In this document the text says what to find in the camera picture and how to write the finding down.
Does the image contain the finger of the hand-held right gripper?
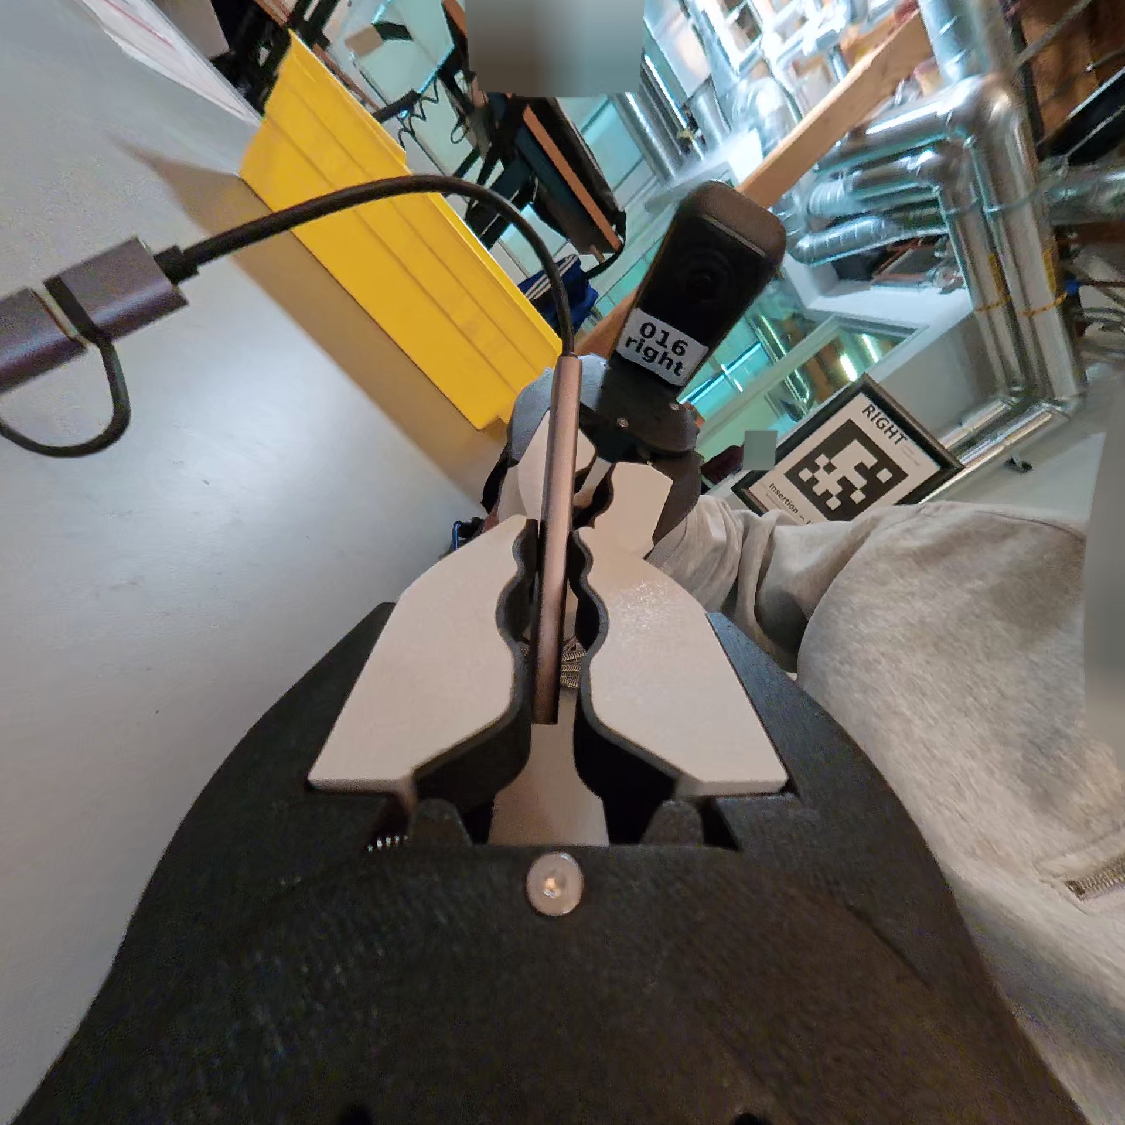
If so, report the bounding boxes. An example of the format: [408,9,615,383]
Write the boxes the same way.
[576,458,678,566]
[516,420,609,527]

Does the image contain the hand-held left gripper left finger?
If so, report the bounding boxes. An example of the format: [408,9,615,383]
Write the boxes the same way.
[306,515,537,840]

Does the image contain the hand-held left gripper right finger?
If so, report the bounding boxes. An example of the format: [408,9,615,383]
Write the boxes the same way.
[572,525,790,840]

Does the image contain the braided usb-c cable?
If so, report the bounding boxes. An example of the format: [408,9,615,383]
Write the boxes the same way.
[525,640,589,692]

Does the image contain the black hub cable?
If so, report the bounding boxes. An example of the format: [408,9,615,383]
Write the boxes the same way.
[45,173,577,357]

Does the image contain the person's right forearm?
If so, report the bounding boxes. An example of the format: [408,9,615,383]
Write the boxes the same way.
[650,491,1092,678]

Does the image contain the grey tethered usb adapter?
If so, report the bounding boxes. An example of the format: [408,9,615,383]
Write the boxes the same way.
[0,290,132,458]

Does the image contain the blue jacket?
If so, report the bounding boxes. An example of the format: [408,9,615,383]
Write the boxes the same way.
[518,255,604,327]

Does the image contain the wood-edged standing desk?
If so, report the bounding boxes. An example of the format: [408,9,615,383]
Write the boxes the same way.
[466,87,630,255]

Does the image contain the wooden beam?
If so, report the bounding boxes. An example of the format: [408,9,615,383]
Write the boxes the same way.
[576,9,933,352]

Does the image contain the black framed marker sign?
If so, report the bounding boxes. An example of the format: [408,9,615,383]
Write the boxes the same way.
[730,372,963,525]

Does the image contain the yellow plastic bin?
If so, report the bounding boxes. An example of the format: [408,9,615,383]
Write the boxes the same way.
[240,29,564,432]

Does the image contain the person's grey hoodie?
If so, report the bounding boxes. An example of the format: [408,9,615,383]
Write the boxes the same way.
[792,501,1125,1125]

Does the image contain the silver ventilation ducts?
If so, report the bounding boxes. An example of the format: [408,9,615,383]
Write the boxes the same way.
[686,0,1092,441]

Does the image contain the white paper sheet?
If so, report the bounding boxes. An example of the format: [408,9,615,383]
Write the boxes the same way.
[78,0,265,119]

